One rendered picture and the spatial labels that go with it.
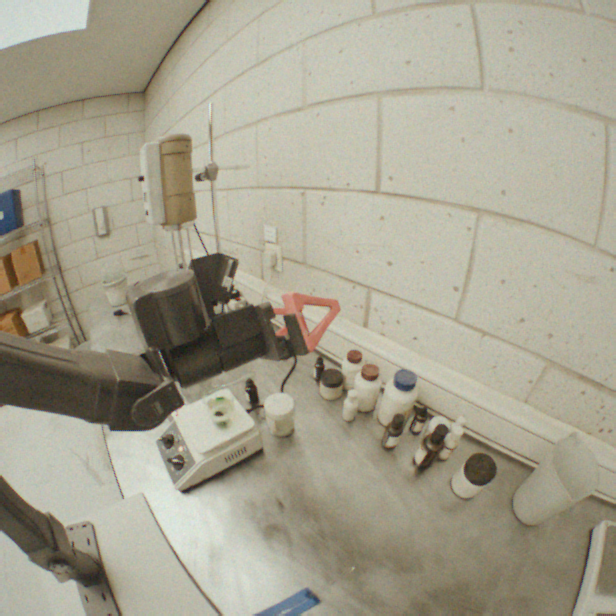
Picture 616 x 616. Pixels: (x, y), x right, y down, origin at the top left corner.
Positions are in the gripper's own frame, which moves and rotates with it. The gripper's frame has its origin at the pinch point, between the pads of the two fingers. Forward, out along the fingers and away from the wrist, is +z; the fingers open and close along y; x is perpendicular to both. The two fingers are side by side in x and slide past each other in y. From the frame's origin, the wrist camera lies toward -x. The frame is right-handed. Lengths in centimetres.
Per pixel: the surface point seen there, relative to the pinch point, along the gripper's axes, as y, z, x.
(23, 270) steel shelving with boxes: 172, -128, -96
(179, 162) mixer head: 22.1, -7.3, -41.7
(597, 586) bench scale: -48, 7, 59
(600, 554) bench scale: -46, 14, 59
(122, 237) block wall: 219, -38, -113
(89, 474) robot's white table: 26, -51, 18
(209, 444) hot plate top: 13.5, -20.1, 15.9
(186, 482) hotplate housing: 14.6, -27.7, 21.5
